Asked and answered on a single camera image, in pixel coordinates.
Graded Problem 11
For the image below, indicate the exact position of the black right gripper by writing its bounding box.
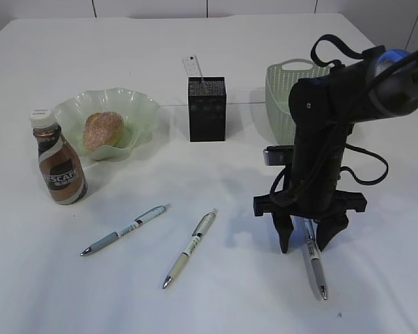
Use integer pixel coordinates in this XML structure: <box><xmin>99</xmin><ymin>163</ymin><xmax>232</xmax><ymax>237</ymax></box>
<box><xmin>253</xmin><ymin>62</ymin><xmax>376</xmax><ymax>253</ymax></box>

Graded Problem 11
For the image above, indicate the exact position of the clear plastic ruler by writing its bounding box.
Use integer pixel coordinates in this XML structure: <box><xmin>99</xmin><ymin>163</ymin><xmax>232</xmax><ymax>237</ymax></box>
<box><xmin>182</xmin><ymin>54</ymin><xmax>205</xmax><ymax>83</ymax></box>

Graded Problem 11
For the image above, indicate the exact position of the sugar-dusted bread roll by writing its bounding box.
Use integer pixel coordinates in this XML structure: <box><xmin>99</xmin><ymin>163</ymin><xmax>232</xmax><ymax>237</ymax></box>
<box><xmin>83</xmin><ymin>111</ymin><xmax>124</xmax><ymax>152</ymax></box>

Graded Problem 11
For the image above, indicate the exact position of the Nescafe coffee bottle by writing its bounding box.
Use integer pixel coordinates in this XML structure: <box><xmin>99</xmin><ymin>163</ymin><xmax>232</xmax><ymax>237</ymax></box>
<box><xmin>29</xmin><ymin>109</ymin><xmax>88</xmax><ymax>205</ymax></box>

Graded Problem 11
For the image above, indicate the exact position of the blue black right robot arm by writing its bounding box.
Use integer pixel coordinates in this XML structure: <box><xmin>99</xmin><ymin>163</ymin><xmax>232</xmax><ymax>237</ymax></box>
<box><xmin>253</xmin><ymin>47</ymin><xmax>418</xmax><ymax>253</ymax></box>

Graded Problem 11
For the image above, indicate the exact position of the grey grip white pen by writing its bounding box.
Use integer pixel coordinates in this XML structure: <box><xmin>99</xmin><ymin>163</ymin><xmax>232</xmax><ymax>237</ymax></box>
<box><xmin>299</xmin><ymin>217</ymin><xmax>328</xmax><ymax>301</ymax></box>

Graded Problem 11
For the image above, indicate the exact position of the beige grip pen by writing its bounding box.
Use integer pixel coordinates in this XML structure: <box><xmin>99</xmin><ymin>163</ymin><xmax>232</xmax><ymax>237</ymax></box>
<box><xmin>162</xmin><ymin>209</ymin><xmax>218</xmax><ymax>289</ymax></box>

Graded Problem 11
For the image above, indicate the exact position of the green plastic woven basket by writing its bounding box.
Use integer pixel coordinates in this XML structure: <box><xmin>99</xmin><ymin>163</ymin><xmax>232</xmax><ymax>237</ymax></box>
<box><xmin>265</xmin><ymin>58</ymin><xmax>330</xmax><ymax>145</ymax></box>

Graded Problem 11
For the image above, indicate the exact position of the black pen holder box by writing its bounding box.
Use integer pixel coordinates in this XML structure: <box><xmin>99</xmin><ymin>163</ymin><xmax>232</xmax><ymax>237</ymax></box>
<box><xmin>187</xmin><ymin>77</ymin><xmax>226</xmax><ymax>142</ymax></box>

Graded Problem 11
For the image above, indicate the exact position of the blue-grey grip pen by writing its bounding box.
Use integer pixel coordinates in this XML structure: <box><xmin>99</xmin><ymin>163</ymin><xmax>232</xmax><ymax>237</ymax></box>
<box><xmin>80</xmin><ymin>203</ymin><xmax>171</xmax><ymax>257</ymax></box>

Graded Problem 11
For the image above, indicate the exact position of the green wavy glass plate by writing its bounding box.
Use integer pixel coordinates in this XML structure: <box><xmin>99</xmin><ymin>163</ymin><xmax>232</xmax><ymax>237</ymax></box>
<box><xmin>53</xmin><ymin>88</ymin><xmax>160</xmax><ymax>161</ymax></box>

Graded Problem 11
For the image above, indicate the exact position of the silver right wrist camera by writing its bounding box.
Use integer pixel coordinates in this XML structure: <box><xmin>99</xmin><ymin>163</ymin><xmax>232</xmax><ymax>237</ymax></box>
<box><xmin>263</xmin><ymin>145</ymin><xmax>293</xmax><ymax>166</ymax></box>

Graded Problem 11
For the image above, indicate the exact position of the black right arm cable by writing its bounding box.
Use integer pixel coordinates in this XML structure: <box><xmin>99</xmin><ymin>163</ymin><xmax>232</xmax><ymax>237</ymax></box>
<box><xmin>270</xmin><ymin>33</ymin><xmax>389</xmax><ymax>206</ymax></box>

